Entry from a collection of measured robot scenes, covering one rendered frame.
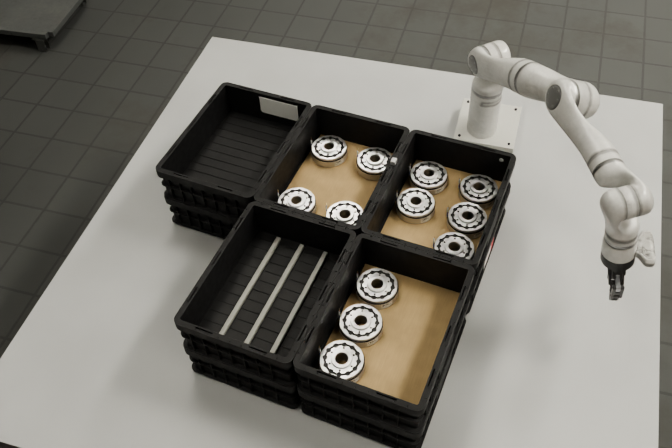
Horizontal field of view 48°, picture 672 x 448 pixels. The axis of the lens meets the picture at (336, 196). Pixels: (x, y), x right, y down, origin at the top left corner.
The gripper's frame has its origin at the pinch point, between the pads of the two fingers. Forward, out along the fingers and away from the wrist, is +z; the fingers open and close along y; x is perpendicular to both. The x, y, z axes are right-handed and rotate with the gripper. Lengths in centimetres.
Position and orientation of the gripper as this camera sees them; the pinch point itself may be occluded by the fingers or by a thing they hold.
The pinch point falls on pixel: (613, 285)
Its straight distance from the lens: 194.8
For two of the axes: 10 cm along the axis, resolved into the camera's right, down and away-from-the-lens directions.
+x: 9.7, 0.0, -2.4
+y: -1.6, 7.7, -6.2
